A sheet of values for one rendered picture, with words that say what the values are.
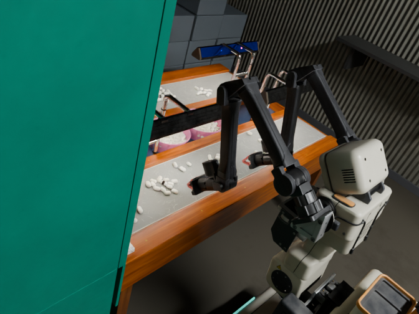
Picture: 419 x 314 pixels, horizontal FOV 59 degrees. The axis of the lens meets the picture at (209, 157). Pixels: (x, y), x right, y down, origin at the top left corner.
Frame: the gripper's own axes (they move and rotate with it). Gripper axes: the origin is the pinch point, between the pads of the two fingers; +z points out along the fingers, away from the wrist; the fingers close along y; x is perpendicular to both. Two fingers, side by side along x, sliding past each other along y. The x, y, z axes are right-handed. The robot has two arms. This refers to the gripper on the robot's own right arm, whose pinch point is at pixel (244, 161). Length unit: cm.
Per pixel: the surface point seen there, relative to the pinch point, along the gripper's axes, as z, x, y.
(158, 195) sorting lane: 16.0, 2.3, 45.0
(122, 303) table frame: 17, 40, 76
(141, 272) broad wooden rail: 4, 26, 70
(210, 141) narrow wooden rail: 28.4, -11.9, -7.3
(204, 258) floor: 57, 64, -3
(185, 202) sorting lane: 8.5, 8.7, 36.7
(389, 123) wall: 19, 31, -246
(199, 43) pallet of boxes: 147, -95, -139
